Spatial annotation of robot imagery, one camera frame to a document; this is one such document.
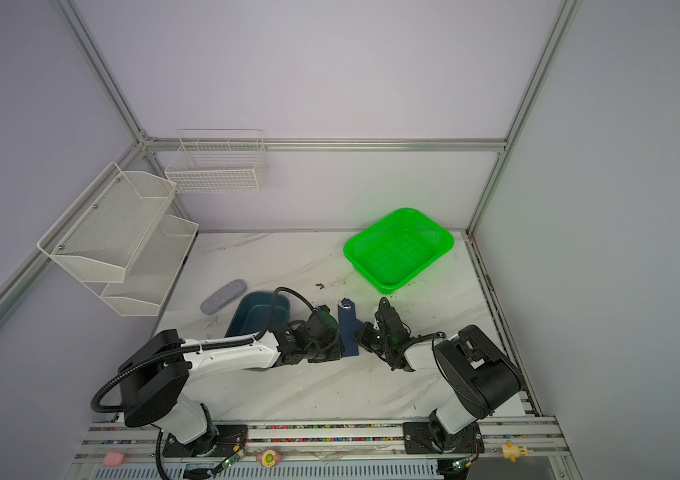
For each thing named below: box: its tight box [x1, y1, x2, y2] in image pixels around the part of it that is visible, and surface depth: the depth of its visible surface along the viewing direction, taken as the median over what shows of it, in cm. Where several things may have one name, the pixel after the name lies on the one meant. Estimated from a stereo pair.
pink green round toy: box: [256, 449, 283, 467], surface depth 69 cm
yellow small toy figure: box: [501, 440, 528, 463], surface depth 70 cm
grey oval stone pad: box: [200, 279, 247, 315], surface depth 101 cm
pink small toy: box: [102, 451, 126, 468], surface depth 71 cm
